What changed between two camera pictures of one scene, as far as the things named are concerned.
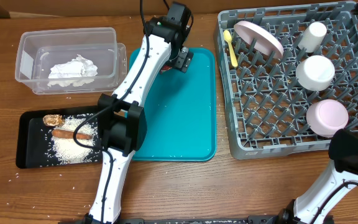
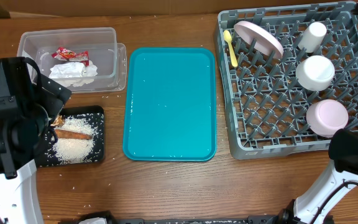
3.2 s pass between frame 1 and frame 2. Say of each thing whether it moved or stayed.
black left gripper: moved
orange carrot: stayed
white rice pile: stayed
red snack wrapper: moved
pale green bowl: stayed
